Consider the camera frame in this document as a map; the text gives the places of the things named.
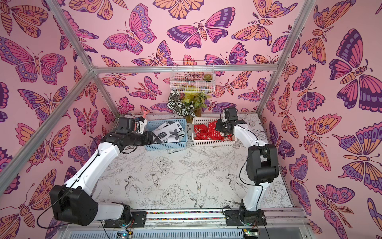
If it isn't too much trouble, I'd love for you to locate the pink watering can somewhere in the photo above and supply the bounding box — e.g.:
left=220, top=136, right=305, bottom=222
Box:
left=139, top=111, right=150, bottom=120

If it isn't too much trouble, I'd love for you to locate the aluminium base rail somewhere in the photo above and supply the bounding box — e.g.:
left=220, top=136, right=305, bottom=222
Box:
left=53, top=208, right=317, bottom=239

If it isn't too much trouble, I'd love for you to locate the small succulent in basket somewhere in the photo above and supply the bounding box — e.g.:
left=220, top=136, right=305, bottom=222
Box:
left=203, top=74, right=213, bottom=81

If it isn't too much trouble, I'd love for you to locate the potted green leafy plant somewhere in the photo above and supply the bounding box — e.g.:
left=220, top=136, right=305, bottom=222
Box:
left=167, top=90, right=211, bottom=123

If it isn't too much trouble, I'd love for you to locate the red snowflake sock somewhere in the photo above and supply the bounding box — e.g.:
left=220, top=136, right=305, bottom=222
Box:
left=208, top=120, right=224, bottom=140

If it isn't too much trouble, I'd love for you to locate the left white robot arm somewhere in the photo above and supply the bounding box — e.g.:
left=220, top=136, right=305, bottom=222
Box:
left=50, top=117, right=153, bottom=227

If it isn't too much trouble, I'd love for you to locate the white sock chevron pattern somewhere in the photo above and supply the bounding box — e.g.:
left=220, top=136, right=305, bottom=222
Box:
left=153, top=121, right=186, bottom=143

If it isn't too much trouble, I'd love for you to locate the white plastic basket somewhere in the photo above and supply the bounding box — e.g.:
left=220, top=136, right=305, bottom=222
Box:
left=192, top=117, right=236, bottom=147

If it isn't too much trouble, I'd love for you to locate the light blue plastic basket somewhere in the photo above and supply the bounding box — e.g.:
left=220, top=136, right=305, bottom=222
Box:
left=145, top=119, right=188, bottom=151

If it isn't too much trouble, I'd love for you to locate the white wire wall basket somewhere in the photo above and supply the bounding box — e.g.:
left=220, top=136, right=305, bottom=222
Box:
left=169, top=60, right=216, bottom=94

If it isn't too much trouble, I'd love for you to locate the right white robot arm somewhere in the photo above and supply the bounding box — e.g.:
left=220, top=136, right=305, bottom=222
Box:
left=215, top=107, right=279, bottom=226

